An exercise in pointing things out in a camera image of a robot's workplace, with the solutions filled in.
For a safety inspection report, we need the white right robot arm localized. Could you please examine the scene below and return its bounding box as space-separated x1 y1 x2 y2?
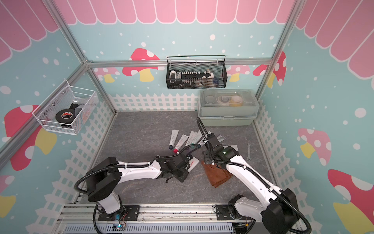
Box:
204 133 312 234

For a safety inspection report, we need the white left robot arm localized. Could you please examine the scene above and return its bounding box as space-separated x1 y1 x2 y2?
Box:
74 153 195 215

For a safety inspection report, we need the green plastic storage box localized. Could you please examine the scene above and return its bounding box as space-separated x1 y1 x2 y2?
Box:
198 89 260 126

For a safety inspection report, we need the white pink cap toothpaste tube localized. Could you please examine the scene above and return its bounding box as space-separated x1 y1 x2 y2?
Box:
173 135 189 153

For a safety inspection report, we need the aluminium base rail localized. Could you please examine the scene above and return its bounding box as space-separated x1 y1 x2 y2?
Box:
52 203 250 234

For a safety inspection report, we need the black wire mesh basket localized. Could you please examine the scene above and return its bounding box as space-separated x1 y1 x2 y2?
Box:
166 55 228 89

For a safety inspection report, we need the brown cloth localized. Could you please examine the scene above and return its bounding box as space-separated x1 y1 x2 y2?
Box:
202 161 232 188

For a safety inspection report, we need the white wire basket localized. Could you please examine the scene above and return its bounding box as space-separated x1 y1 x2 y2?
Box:
32 81 99 136

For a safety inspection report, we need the white dark cap toothpaste tube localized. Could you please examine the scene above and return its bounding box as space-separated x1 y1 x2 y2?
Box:
168 130 179 150

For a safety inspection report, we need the white green cap toothpaste tube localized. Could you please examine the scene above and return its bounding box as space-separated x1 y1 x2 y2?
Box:
191 131 203 145

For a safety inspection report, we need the small silver wrench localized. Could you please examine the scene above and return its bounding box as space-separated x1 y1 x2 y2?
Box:
247 143 251 161

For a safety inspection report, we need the silver purple Protetix toothpaste tube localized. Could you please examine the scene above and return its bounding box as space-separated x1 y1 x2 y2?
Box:
217 135 226 142

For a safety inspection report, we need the black tape roll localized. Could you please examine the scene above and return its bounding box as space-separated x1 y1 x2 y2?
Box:
55 109 76 124

